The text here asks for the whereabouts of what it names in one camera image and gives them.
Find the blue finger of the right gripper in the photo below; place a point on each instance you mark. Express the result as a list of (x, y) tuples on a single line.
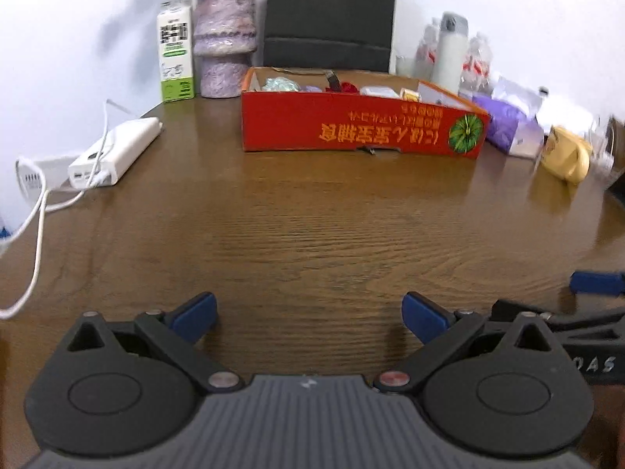
[(610, 284)]

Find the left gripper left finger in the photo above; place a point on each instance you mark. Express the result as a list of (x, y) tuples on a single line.
[(172, 337)]

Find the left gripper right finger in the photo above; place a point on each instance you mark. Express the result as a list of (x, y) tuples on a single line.
[(445, 335)]

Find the white square gold-trim box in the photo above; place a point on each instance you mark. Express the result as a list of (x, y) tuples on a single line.
[(378, 91)]

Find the red fabric flower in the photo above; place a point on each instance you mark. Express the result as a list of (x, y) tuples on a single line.
[(348, 87)]

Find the teal plastic bag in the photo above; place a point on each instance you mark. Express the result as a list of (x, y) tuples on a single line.
[(281, 84)]

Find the purple fabric pouch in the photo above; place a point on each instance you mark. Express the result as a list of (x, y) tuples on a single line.
[(312, 89)]

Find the yellow mug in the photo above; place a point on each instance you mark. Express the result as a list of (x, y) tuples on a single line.
[(566, 155)]

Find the purple tissue pack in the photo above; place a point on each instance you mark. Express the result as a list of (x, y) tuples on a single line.
[(513, 128)]

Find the white power bank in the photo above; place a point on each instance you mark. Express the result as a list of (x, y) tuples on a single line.
[(108, 159)]

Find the plastic water bottle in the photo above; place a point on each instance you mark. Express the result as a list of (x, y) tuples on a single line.
[(425, 57), (476, 74)]

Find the red cardboard box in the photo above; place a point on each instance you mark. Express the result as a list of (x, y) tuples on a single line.
[(438, 123)]

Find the white thermos bottle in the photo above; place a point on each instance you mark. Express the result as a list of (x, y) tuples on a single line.
[(450, 52)]

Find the purple ceramic vase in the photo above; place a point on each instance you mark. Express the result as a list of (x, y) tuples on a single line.
[(225, 38)]

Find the white green milk carton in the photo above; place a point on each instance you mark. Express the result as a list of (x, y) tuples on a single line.
[(176, 64)]

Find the black paper bag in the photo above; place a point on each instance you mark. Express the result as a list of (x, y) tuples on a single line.
[(329, 34)]

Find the white wall charger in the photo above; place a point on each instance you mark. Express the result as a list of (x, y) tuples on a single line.
[(31, 171)]

